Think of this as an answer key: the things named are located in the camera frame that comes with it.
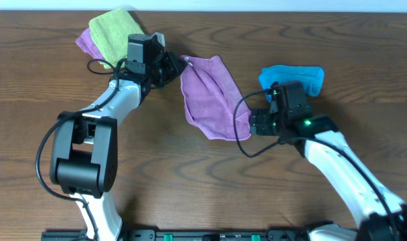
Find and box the purple microfiber cloth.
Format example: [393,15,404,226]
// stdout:
[181,55,251,141]

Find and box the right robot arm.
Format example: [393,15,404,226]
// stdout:
[250,109,407,240]

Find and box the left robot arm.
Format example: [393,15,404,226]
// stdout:
[46,50,186,240]

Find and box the blue cloth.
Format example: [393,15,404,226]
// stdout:
[258,65,325,97]

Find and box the purple folded cloth under green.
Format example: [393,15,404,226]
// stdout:
[76,27,104,60]

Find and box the right black cable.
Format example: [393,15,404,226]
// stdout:
[232,88,291,159]

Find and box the black cable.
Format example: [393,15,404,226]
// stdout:
[35,58,127,241]
[232,88,291,159]

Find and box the left black cable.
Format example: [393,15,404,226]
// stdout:
[35,58,127,241]

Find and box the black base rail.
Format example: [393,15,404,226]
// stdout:
[41,228,358,241]

